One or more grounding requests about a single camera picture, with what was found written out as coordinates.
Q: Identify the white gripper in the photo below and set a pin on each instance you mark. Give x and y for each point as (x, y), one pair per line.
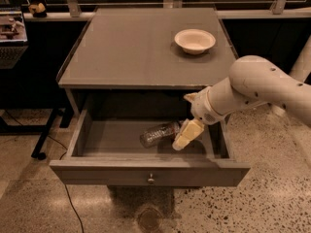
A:
(202, 107)

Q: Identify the clear plastic water bottle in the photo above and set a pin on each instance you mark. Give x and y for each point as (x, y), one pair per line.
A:
(154, 135)

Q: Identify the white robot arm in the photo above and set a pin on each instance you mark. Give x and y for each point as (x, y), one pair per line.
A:
(252, 80)

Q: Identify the small brass drawer knob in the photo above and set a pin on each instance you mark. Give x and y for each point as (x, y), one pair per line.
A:
(150, 178)

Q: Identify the open grey top drawer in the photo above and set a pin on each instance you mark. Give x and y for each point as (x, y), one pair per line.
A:
(108, 151)

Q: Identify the white paper bowl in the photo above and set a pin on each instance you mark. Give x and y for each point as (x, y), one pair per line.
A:
(194, 41)

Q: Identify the grey wooden cabinet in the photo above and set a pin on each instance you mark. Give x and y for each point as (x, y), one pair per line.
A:
(134, 48)

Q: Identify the small yellow black object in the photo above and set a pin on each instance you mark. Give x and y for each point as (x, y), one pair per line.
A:
(37, 9)

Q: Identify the open laptop computer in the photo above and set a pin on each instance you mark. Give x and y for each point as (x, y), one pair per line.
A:
(13, 36)

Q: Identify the black desk frame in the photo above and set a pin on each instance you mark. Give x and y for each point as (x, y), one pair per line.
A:
(41, 130)

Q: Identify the metal window rail frame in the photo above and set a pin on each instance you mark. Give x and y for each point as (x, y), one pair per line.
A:
(168, 4)

